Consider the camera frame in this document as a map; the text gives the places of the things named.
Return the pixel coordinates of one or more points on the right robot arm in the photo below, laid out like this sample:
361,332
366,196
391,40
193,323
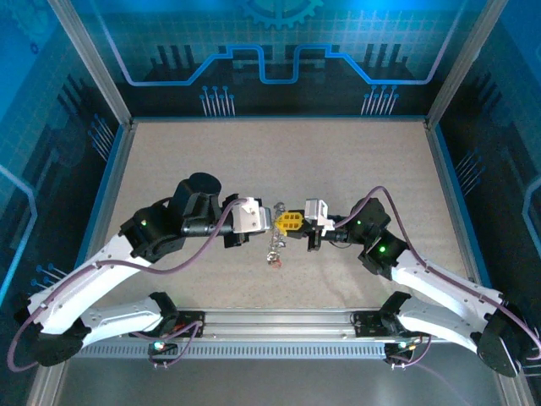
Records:
444,283

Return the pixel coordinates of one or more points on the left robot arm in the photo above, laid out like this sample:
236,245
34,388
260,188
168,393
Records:
84,275

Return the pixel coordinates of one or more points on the small circuit board with LED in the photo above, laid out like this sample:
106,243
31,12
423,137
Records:
160,344
401,347

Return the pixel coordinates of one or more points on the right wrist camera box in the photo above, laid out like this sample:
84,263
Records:
317,209

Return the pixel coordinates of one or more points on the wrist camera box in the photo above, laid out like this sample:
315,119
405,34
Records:
249,215
317,209

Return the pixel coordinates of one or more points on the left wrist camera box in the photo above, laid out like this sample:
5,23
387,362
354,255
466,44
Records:
249,215

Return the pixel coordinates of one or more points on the aluminium side rail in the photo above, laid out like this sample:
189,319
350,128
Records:
118,177
444,177

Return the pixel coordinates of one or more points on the aluminium mounting rail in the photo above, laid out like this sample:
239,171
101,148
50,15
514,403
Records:
274,321

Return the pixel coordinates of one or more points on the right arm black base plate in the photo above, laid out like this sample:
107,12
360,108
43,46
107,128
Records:
367,325

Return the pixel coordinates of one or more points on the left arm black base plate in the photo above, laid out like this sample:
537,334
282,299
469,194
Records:
190,325

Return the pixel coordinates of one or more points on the aluminium frame post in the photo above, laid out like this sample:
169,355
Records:
93,63
465,63

